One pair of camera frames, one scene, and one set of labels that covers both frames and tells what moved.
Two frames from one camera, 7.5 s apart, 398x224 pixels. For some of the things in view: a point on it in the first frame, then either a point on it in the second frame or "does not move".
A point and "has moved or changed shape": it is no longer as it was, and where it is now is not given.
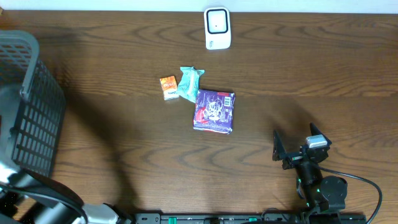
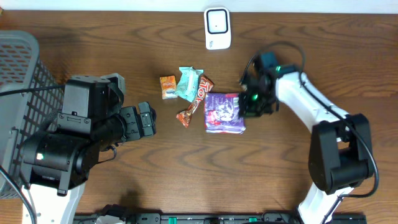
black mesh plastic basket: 32,108 does not move
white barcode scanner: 217,21 does not move
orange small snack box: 169,88 does not move
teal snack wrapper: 189,84 does not move
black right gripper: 280,152 -> 245,109
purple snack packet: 214,111 has moved or changed shape
